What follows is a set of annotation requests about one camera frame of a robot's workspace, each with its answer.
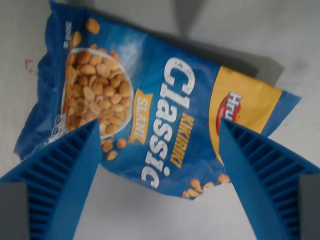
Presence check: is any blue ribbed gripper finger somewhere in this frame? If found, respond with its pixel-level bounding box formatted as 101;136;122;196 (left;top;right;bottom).
219;119;320;240
0;119;102;240

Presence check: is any blue peanut snack bag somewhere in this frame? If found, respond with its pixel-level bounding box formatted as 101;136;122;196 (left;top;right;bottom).
12;0;303;202

